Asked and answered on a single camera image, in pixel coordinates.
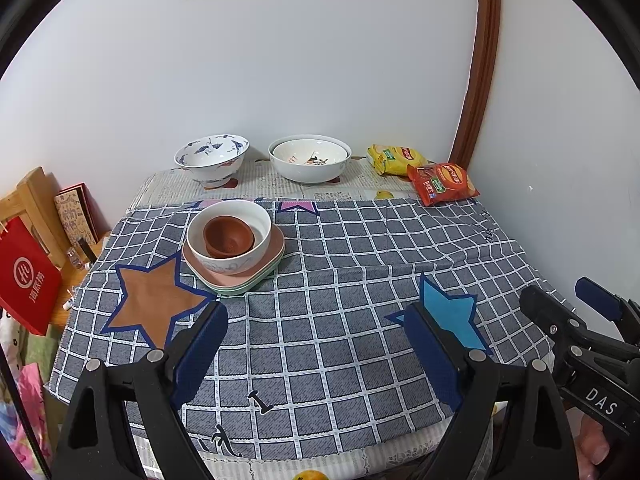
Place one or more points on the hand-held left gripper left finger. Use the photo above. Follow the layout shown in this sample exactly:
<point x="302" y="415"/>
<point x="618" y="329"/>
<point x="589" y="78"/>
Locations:
<point x="200" y="355"/>

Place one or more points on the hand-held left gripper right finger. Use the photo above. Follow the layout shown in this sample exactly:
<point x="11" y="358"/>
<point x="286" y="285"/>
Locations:
<point x="432" y="355"/>

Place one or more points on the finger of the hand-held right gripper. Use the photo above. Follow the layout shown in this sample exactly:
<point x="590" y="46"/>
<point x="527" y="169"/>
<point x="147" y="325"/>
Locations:
<point x="597" y="297"/>
<point x="547" y="310"/>

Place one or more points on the green plate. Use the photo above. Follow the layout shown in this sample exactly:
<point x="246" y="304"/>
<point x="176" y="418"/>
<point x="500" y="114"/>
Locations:
<point x="240" y="291"/>

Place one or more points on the pink plate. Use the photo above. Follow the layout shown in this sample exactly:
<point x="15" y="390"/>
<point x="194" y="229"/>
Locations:
<point x="215" y="277"/>

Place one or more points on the plain white bowl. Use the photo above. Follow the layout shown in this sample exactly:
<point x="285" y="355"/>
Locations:
<point x="230" y="262"/>

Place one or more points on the small brown bowl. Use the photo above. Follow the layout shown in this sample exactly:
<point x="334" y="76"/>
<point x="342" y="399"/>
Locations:
<point x="251" y="242"/>
<point x="225" y="232"/>

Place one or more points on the person's right hand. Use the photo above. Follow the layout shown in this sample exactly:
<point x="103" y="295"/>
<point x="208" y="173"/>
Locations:
<point x="595" y="447"/>

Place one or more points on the grey checked tablecloth with stars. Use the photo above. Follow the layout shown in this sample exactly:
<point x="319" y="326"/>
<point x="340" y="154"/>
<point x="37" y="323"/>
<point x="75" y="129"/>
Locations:
<point x="325" y="310"/>

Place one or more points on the small white tube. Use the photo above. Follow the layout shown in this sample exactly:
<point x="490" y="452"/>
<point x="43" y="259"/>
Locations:
<point x="69" y="300"/>

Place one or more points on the wooden side table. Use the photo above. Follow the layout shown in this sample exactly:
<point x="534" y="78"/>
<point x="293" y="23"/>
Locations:
<point x="62" y="321"/>

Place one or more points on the small dark bottle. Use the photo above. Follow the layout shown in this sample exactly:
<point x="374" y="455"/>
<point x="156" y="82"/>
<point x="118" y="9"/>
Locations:
<point x="86" y="250"/>

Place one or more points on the red chips bag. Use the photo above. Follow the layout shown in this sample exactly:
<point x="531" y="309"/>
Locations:
<point x="445" y="185"/>

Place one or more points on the beige patterned book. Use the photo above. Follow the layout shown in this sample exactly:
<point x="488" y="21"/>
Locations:
<point x="75" y="220"/>

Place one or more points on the white bowl with blue cranes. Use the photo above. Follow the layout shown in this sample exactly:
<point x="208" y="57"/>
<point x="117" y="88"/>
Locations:
<point x="210" y="170"/>

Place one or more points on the red paper bag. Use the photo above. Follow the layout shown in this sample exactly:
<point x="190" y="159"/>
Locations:
<point x="30" y="280"/>

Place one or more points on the newspaper print table cover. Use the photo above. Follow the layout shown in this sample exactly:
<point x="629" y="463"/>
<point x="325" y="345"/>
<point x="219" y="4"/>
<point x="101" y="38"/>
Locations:
<point x="270" y="182"/>

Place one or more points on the colourful printed cloth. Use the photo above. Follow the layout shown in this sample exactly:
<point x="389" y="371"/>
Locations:
<point x="30" y="435"/>

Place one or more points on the yellow chips bag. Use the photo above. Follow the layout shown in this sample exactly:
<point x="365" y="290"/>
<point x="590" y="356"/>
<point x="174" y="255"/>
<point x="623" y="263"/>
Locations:
<point x="395" y="160"/>

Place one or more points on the large white bowl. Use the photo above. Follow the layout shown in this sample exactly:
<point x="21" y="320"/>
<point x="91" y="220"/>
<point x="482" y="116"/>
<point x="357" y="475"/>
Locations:
<point x="310" y="175"/>

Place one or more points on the white bowl with orange print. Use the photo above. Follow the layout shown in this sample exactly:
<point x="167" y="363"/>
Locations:
<point x="300" y="152"/>

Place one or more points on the wooden rack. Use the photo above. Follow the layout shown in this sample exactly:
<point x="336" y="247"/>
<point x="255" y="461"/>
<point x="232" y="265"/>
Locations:
<point x="35" y="195"/>

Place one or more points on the brown wooden door frame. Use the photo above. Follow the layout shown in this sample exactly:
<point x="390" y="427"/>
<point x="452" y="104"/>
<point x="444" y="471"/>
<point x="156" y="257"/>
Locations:
<point x="480" y="60"/>

